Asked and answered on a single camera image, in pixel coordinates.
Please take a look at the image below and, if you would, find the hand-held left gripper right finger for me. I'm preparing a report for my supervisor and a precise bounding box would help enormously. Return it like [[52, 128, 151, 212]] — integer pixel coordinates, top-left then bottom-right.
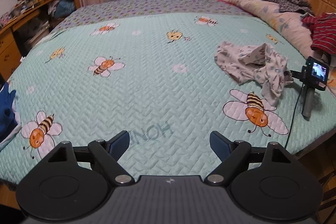
[[205, 130, 291, 186]]

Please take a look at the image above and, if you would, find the purple floral bedsheet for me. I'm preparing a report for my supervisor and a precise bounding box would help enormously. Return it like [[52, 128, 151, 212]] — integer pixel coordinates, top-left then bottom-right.
[[50, 0, 252, 33]]

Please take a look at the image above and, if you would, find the white printed long-sleeve shirt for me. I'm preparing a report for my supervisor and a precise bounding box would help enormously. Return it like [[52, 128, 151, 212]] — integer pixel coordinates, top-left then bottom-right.
[[215, 41, 294, 107]]

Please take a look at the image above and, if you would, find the pink floral pillow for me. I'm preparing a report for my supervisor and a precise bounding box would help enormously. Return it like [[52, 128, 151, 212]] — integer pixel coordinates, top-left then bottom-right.
[[214, 0, 315, 56]]

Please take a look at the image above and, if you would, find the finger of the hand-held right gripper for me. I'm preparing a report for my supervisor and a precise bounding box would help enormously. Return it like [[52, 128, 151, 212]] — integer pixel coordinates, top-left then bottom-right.
[[285, 70, 303, 82]]

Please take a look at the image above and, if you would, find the black cable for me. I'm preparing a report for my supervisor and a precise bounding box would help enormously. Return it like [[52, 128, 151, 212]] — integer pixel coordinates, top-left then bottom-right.
[[285, 84, 306, 148]]

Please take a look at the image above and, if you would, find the red striped garment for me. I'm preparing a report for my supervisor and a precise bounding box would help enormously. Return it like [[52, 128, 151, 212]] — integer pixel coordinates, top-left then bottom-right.
[[301, 13, 336, 54]]

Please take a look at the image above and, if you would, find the blue cloth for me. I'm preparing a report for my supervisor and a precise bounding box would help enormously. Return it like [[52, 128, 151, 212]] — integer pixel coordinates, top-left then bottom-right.
[[0, 82, 18, 141]]

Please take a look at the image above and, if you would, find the mint bee-print quilt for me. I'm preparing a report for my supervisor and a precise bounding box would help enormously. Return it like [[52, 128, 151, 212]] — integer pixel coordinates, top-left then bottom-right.
[[0, 13, 336, 185]]

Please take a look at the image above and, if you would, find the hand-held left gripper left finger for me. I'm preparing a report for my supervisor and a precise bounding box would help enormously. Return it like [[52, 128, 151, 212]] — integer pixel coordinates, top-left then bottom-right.
[[46, 130, 134, 186]]

